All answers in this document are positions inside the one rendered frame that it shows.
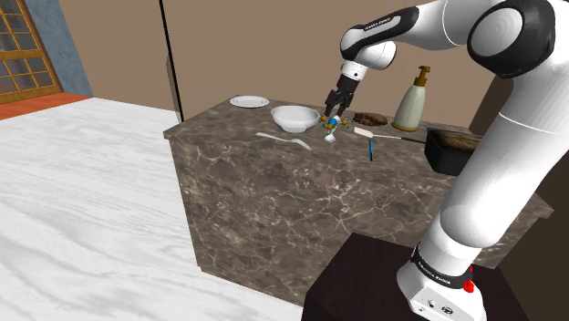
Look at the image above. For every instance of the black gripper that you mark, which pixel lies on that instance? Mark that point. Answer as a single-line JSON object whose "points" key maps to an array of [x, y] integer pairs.
{"points": [[344, 88]]}

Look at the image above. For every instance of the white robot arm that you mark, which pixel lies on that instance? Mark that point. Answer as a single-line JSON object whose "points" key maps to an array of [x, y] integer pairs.
{"points": [[502, 146]]}

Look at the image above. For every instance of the colourful small toy figure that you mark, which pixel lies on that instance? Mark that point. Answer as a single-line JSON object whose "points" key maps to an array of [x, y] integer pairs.
{"points": [[331, 128]]}

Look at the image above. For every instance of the white bowl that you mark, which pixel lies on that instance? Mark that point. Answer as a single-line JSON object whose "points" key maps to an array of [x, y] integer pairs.
{"points": [[294, 117]]}

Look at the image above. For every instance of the blue pen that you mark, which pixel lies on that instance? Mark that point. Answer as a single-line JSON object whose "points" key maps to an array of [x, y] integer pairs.
{"points": [[370, 150]]}

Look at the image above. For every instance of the cream soap dispenser brown pump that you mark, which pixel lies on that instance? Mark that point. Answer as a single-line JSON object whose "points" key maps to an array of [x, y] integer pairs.
{"points": [[412, 106]]}

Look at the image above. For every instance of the white plate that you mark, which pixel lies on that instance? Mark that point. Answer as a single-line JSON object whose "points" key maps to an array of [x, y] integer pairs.
{"points": [[249, 101]]}

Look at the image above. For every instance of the black pan with brown food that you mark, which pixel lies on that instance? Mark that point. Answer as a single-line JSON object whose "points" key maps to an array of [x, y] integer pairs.
{"points": [[449, 149]]}

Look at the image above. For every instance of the dark robot stand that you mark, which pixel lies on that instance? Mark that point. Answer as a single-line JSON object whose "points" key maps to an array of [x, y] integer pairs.
{"points": [[364, 284]]}

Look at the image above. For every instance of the wooden framed window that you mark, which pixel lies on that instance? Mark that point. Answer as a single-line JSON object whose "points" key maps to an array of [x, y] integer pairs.
{"points": [[24, 53]]}

